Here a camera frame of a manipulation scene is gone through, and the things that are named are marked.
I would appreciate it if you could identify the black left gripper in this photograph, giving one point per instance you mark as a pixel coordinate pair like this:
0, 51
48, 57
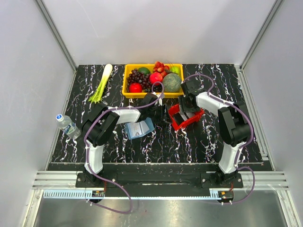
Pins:
166, 117

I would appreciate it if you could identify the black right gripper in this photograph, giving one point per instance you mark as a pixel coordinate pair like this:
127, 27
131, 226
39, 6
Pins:
182, 99

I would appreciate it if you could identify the red plastic card tray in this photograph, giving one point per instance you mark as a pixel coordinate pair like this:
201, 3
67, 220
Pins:
182, 120

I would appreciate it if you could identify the blue leather card holder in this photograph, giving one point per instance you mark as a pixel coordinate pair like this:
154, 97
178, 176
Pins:
136, 130

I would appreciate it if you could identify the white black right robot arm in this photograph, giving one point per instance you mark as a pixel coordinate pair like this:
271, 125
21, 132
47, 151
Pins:
235, 127

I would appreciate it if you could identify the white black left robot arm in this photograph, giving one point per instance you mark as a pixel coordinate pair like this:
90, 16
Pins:
101, 122

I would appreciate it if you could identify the green netted melon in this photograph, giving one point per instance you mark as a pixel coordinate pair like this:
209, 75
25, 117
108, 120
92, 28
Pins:
172, 83

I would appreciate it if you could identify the dark blueberry cluster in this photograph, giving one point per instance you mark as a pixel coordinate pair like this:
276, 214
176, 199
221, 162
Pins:
157, 88

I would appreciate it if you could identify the red pomegranate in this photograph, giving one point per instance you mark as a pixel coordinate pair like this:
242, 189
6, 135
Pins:
155, 77

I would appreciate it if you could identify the red tomato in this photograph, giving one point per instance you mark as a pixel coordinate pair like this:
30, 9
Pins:
135, 88

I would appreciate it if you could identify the red lychee cluster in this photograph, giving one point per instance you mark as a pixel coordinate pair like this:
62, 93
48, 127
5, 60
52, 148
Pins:
160, 67

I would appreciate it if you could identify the dark green avocado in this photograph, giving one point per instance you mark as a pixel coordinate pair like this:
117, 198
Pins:
144, 70

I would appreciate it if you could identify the dark purple grape bunch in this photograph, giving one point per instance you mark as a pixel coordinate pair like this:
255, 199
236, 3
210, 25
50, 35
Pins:
137, 77

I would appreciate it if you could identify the green white celery stalk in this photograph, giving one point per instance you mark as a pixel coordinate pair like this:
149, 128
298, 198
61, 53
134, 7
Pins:
99, 92

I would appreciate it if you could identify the clear plastic water bottle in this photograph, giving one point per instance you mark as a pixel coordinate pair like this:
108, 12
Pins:
67, 126

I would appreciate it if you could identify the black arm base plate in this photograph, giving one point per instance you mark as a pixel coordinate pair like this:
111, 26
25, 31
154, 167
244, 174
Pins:
201, 180

